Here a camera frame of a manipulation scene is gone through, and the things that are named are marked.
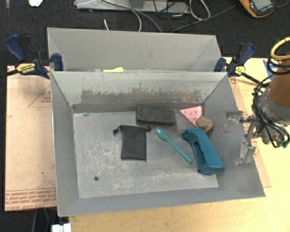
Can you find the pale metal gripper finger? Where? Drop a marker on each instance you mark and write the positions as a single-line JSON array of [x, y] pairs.
[[236, 117], [246, 151]]

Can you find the brown round stone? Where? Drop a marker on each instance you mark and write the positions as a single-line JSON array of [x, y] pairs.
[[204, 124]]

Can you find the teal plastic stapler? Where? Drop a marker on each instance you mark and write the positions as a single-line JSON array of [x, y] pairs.
[[211, 158]]

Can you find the pink dotted wedge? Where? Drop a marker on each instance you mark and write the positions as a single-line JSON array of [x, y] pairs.
[[192, 113]]

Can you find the teal plastic spoon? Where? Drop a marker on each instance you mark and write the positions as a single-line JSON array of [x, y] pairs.
[[160, 132]]

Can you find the dark grey flat block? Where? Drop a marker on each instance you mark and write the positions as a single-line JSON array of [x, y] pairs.
[[155, 116]]

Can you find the yellow-green soft thing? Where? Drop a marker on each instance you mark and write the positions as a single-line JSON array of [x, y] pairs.
[[113, 69]]

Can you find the grey metal bin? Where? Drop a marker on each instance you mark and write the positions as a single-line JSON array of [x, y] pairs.
[[106, 168]]

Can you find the brown cardboard board, red print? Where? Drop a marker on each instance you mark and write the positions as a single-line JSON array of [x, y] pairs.
[[26, 129]]

